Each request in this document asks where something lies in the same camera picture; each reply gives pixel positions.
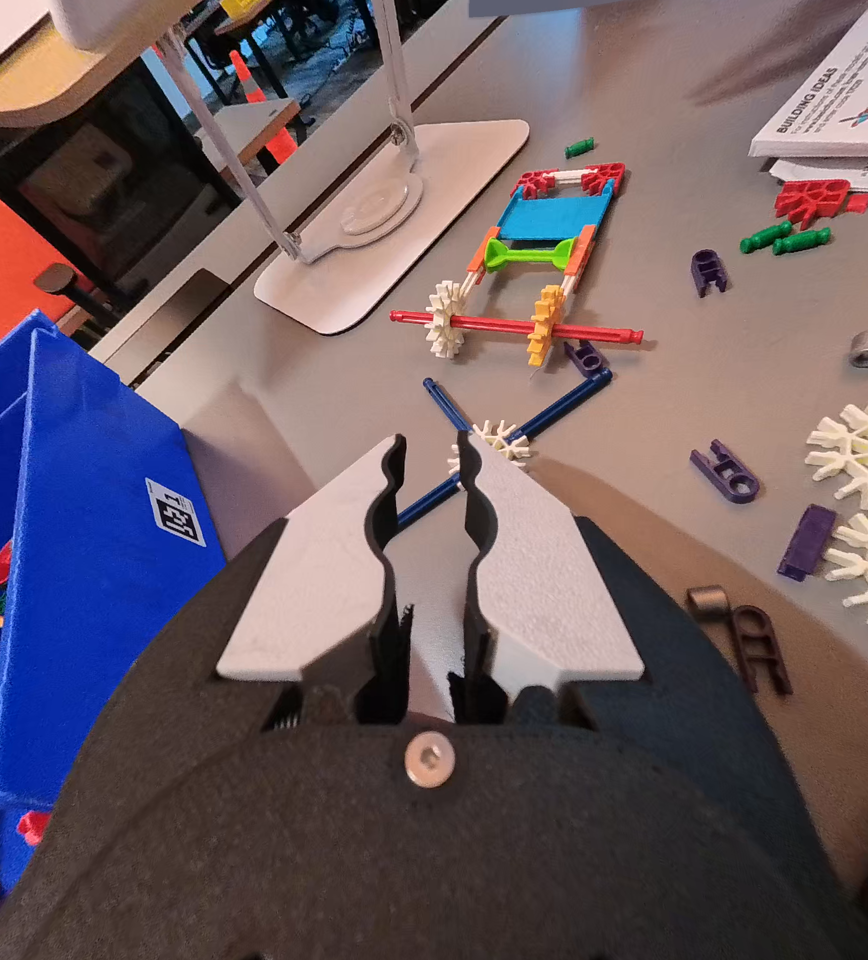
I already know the illustrated instruction booklet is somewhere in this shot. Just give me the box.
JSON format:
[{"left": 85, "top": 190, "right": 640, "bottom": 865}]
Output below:
[{"left": 749, "top": 0, "right": 868, "bottom": 160}]

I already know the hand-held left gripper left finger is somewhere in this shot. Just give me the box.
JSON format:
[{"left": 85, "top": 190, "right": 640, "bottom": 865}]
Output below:
[{"left": 215, "top": 433, "right": 416, "bottom": 726}]

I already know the blue plastic rod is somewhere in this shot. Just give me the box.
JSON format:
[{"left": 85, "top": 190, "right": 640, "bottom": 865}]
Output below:
[
  {"left": 395, "top": 474, "right": 465, "bottom": 528},
  {"left": 515, "top": 367, "right": 615, "bottom": 444},
  {"left": 422, "top": 376, "right": 474, "bottom": 435}
]

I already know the dark cabinet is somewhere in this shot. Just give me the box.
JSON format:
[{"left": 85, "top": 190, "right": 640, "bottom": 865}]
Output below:
[{"left": 0, "top": 56, "right": 244, "bottom": 301}]

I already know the small white snowflake connector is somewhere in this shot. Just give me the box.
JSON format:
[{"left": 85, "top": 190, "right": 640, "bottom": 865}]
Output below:
[{"left": 446, "top": 420, "right": 533, "bottom": 481}]

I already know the pile of colourful toy pieces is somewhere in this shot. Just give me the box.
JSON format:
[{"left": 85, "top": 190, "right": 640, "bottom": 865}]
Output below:
[{"left": 0, "top": 536, "right": 56, "bottom": 954}]

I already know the blue plastic bin with tag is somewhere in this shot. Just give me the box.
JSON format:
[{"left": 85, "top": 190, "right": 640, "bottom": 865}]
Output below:
[{"left": 0, "top": 309, "right": 227, "bottom": 960}]

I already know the orange traffic cone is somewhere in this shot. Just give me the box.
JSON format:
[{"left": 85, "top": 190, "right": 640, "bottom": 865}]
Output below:
[{"left": 227, "top": 48, "right": 299, "bottom": 168}]

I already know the white instruction board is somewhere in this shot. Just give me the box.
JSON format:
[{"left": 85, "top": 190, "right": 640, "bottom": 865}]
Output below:
[{"left": 0, "top": 0, "right": 206, "bottom": 129}]

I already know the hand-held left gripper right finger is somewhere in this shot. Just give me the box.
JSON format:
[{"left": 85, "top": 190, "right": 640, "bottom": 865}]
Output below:
[{"left": 447, "top": 432, "right": 647, "bottom": 726}]

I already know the colourful toy car frame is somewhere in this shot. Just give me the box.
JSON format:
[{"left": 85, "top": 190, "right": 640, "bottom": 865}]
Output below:
[{"left": 389, "top": 161, "right": 645, "bottom": 369}]

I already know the red fan connector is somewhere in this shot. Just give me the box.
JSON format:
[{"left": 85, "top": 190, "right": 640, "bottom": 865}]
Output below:
[{"left": 773, "top": 178, "right": 853, "bottom": 231}]

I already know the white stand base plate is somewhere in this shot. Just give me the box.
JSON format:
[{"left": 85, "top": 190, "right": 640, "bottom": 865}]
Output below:
[{"left": 47, "top": 0, "right": 533, "bottom": 337}]

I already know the grey side table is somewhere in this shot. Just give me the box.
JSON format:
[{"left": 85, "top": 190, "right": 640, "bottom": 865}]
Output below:
[{"left": 194, "top": 97, "right": 304, "bottom": 177}]

